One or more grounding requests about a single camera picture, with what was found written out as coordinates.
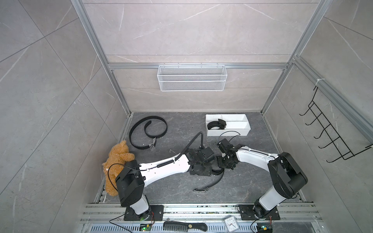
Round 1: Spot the curled black belt with buckle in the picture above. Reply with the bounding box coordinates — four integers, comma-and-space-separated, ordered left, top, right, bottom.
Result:
129, 116, 169, 150

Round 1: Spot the white divided storage box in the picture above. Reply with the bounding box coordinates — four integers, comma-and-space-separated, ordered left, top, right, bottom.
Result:
206, 114, 251, 136

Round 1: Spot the long black leather belt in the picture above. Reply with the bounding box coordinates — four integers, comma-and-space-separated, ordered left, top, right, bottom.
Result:
207, 119, 227, 130

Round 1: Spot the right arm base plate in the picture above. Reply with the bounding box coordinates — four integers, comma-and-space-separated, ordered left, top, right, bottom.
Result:
238, 204, 281, 220

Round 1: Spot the white wire mesh basket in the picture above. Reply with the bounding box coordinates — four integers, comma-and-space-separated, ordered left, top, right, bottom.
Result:
157, 64, 228, 92

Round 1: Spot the black wire hook rack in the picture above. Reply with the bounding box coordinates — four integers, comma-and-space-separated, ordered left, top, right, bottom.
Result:
299, 87, 373, 163

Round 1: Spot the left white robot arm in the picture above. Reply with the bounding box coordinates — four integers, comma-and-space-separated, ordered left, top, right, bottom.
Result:
115, 147, 223, 215

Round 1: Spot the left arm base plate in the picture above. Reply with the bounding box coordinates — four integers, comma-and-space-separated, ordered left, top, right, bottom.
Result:
123, 205, 164, 221

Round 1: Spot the black comb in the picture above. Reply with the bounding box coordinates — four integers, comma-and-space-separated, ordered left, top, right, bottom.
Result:
163, 221, 208, 232

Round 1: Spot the small white clock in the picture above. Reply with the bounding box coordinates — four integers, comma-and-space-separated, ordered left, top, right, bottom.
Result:
224, 216, 240, 233

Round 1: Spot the brown teddy bear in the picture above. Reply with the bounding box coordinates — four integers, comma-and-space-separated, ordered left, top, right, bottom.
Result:
103, 140, 135, 197

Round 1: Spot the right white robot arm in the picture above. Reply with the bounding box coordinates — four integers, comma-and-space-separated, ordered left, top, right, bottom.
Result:
217, 139, 308, 216

